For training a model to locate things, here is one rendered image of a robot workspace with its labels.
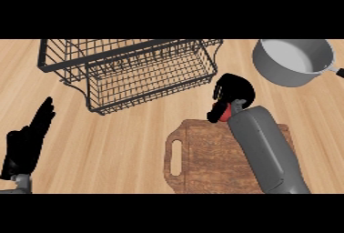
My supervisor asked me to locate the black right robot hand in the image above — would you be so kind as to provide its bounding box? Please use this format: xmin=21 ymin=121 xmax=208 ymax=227
xmin=205 ymin=73 xmax=257 ymax=124

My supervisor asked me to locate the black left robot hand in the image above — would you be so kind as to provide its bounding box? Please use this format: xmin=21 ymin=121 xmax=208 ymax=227
xmin=0 ymin=96 xmax=57 ymax=180

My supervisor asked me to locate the red bell pepper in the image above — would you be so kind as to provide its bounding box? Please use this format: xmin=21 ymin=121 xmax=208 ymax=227
xmin=218 ymin=103 xmax=233 ymax=121

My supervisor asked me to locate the grey metal pot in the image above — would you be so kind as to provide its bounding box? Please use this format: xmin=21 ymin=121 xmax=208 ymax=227
xmin=251 ymin=39 xmax=344 ymax=88

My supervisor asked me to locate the brown wooden cutting board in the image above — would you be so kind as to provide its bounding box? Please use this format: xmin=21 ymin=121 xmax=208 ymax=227
xmin=162 ymin=118 xmax=295 ymax=195

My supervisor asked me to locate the black wire tiered basket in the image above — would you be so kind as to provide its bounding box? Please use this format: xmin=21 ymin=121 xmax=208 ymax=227
xmin=37 ymin=39 xmax=224 ymax=117

